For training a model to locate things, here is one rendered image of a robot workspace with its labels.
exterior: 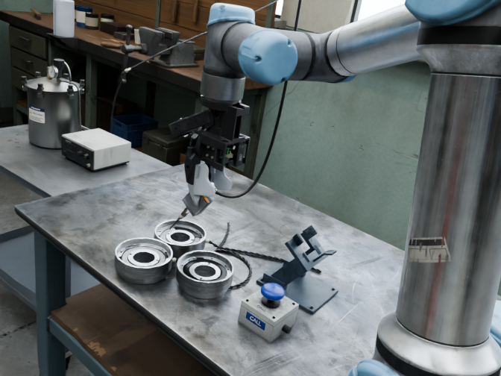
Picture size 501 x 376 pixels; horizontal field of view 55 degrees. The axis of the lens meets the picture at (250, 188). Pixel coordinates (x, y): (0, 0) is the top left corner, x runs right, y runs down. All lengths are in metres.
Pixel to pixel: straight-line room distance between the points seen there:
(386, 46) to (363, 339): 0.48
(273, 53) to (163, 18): 2.48
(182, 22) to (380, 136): 1.36
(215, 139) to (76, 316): 0.60
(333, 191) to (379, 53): 1.95
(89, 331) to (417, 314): 0.86
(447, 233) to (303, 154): 2.25
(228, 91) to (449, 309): 0.51
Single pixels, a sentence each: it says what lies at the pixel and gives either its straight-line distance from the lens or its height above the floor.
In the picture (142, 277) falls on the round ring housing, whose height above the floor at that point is 0.82.
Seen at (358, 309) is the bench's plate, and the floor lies 0.80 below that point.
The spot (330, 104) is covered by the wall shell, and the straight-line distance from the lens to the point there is 2.54.
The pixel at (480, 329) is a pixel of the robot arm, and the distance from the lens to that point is 0.49.
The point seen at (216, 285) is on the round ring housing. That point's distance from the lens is 0.86.
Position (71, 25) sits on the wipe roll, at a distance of 3.07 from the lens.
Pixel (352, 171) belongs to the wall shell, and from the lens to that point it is 2.53.
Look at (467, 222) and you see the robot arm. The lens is 0.44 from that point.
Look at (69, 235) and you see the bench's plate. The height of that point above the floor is 0.80.
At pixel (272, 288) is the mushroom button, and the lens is 0.81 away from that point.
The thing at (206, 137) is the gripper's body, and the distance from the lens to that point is 0.85.
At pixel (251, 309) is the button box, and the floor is 0.84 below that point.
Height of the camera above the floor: 1.33
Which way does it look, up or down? 23 degrees down
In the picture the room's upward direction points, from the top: 10 degrees clockwise
